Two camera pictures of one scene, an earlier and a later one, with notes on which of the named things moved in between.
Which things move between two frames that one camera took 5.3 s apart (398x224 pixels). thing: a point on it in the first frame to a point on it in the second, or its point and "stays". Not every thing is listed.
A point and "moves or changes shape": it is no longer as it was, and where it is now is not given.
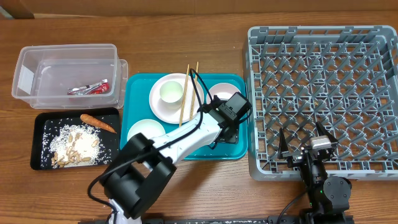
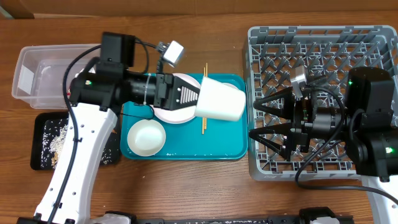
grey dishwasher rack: (345, 77) stays
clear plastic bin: (84, 76) stays
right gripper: (295, 157) to (300, 129)
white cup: (171, 93) moves or changes shape
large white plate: (173, 116) stays
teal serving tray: (135, 106) stays
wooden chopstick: (191, 111) to (206, 119)
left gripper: (233, 135) to (166, 90)
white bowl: (148, 127) stays
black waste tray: (74, 139) stays
